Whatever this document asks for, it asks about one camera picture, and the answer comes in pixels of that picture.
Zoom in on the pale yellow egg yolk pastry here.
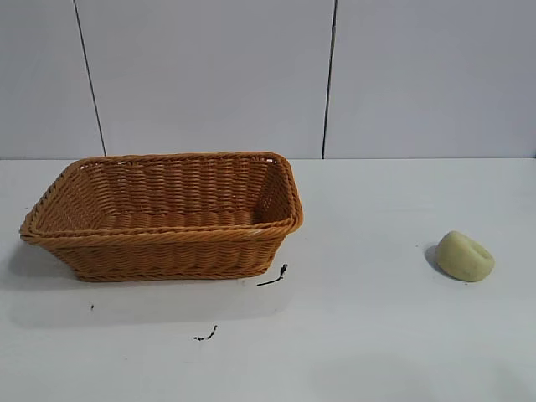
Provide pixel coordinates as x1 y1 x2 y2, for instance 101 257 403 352
435 230 496 281

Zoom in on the brown woven wicker basket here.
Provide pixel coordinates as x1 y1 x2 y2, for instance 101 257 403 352
18 151 305 282

